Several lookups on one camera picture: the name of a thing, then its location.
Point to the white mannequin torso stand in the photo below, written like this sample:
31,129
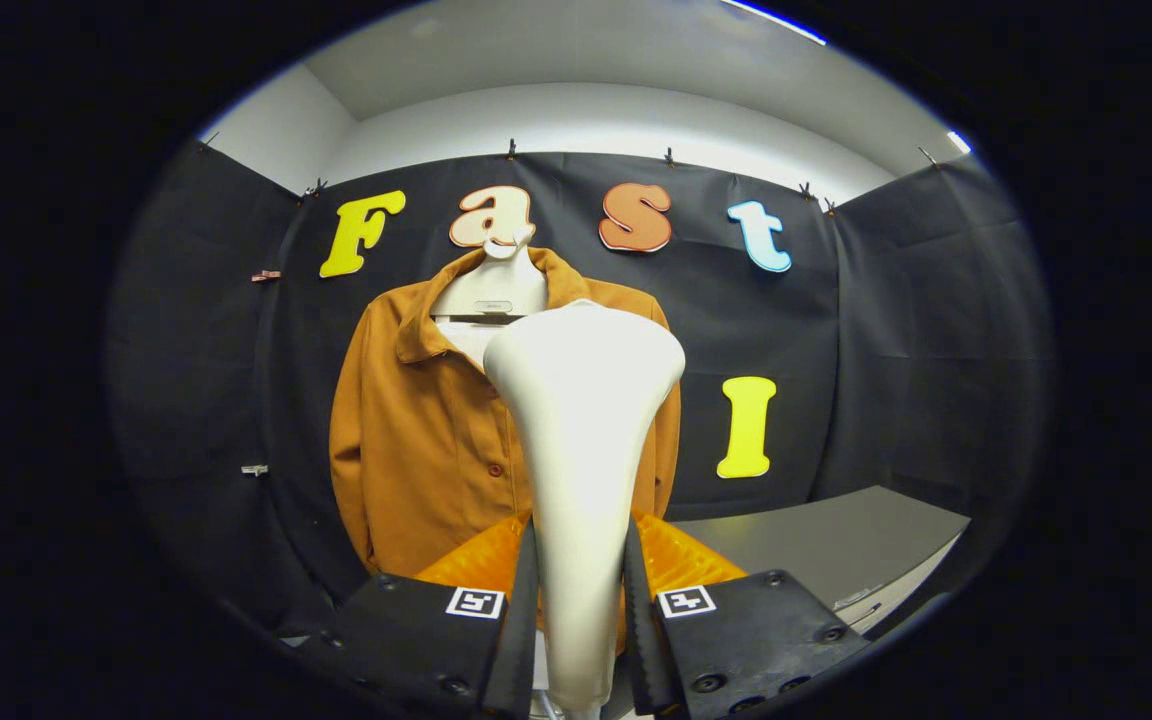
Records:
486,285

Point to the ceiling light strip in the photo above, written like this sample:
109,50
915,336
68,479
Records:
958,141

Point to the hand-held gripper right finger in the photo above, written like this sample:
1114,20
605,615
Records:
641,650

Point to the brown button-up shirt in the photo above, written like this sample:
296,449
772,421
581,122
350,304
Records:
416,450

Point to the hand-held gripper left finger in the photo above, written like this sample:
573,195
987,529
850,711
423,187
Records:
521,650

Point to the pink clip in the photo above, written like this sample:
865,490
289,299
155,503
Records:
266,275

